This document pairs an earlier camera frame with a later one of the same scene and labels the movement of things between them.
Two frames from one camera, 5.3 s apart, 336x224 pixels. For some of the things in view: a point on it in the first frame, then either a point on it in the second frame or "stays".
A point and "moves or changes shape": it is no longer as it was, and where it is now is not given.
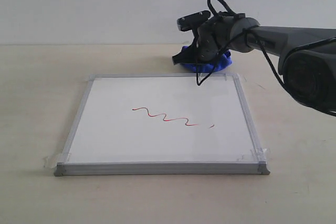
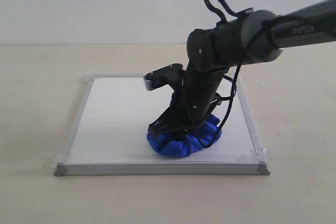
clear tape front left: x=58 y=160 stays
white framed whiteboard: x=157 y=125 stays
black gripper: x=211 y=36 to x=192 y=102
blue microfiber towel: x=223 y=60 moves or changes shape
